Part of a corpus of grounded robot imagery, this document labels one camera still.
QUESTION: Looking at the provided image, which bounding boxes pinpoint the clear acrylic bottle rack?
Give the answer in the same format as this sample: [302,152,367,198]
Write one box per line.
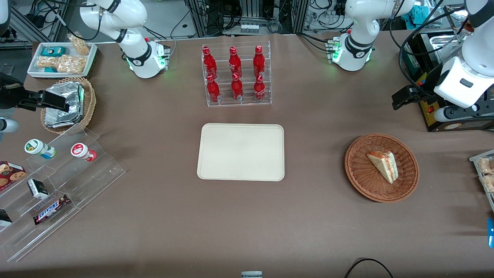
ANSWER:
[201,41,272,107]

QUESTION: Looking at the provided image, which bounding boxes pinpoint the green lid yogurt cup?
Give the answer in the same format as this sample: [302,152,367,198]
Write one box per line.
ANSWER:
[25,139,56,159]

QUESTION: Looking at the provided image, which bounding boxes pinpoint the black cable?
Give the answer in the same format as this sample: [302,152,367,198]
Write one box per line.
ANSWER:
[345,258,394,278]

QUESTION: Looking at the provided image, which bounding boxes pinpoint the large clear snack bag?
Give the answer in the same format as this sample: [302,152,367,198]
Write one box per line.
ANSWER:
[57,55,86,74]

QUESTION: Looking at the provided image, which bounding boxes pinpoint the teal cloth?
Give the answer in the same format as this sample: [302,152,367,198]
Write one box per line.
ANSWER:
[401,5,427,25]

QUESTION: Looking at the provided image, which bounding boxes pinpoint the small clear snack bag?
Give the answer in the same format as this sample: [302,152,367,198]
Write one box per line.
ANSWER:
[36,56,58,70]

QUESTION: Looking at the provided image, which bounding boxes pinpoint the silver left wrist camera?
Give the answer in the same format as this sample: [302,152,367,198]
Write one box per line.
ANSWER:
[433,107,453,122]

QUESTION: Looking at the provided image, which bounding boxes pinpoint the red cola bottle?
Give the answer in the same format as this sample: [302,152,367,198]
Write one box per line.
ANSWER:
[228,46,243,78]
[254,75,266,102]
[206,75,221,103]
[253,45,266,78]
[202,46,218,80]
[231,73,244,102]

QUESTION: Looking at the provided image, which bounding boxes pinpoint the teal snack box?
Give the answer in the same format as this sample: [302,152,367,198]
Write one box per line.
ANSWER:
[41,46,66,57]

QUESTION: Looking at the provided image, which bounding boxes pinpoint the foil wrapped packages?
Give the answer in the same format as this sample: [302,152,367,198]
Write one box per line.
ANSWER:
[44,82,85,129]

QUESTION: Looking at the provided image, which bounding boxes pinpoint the aluminium equipment rack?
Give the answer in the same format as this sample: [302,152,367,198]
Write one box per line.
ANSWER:
[185,0,309,37]

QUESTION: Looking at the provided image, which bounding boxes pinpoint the white rectangular snack tray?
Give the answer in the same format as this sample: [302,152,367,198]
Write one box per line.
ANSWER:
[27,42,98,79]

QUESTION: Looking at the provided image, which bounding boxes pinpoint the red cookie box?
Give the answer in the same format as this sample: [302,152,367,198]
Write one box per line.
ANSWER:
[0,161,27,191]

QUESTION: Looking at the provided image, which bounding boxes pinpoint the silver metal oven tray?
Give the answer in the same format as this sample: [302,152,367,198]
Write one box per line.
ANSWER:
[421,32,467,53]

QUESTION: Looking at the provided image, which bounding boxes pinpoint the silver metal snack tray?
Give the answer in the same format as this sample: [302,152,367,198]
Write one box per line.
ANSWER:
[469,150,494,213]

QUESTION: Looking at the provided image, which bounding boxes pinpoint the upright clear peanut bag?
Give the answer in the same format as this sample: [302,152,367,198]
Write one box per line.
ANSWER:
[68,33,90,56]

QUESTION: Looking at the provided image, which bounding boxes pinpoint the black countertop appliance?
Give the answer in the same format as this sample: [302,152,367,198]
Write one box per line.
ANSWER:
[401,30,494,133]

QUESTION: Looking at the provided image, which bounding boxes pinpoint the brown Snickers bar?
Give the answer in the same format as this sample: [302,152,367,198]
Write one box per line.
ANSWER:
[33,194,71,225]

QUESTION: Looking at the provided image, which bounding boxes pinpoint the red lid yogurt cup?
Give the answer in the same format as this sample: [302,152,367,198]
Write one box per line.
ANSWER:
[71,143,97,162]

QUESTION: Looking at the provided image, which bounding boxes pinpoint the brown round wicker basket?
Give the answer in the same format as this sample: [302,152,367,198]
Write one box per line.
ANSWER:
[344,133,420,203]

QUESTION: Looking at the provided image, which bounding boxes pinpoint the light tan wicker basket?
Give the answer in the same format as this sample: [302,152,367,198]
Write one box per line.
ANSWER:
[40,76,96,135]

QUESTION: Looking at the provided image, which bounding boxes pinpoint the cream rectangular serving tray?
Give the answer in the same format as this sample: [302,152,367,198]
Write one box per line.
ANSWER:
[197,123,285,181]

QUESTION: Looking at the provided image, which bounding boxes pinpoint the triangular white bread sandwich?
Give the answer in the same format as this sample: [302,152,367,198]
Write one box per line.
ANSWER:
[366,151,398,185]

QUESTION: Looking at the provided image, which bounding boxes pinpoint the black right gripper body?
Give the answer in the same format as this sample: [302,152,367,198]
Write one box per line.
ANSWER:
[0,74,26,110]

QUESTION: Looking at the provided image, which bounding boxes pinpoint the clear acrylic stepped shelf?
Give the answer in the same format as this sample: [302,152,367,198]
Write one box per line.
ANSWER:
[0,127,126,263]

